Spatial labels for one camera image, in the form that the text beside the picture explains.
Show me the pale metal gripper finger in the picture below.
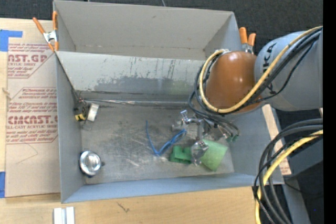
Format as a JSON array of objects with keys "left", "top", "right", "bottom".
[
  {"left": 171, "top": 110, "right": 190, "bottom": 133},
  {"left": 191, "top": 139, "right": 210, "bottom": 166}
]

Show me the light green sponge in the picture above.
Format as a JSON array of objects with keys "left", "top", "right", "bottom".
[{"left": 198, "top": 138, "right": 228, "bottom": 172}]

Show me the dark green toy block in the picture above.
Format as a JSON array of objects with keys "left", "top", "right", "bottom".
[{"left": 169, "top": 145, "right": 193, "bottom": 165}]

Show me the grey metal bin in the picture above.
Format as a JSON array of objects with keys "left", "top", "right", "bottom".
[{"left": 52, "top": 0, "right": 285, "bottom": 204}]

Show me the white tape roll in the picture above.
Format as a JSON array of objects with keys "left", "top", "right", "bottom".
[{"left": 86, "top": 102, "right": 100, "bottom": 122}]

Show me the black and yellow small tool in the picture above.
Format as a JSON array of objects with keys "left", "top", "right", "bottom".
[{"left": 73, "top": 104, "right": 88, "bottom": 122}]

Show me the shiny silver metal cup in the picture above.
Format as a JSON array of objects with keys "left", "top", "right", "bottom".
[{"left": 78, "top": 150, "right": 103, "bottom": 178}]

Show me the brown cardboard board, red print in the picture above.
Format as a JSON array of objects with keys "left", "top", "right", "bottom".
[{"left": 0, "top": 17, "right": 291, "bottom": 199}]

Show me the blue wire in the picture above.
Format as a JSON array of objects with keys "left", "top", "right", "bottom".
[{"left": 145, "top": 120, "right": 188, "bottom": 157}]

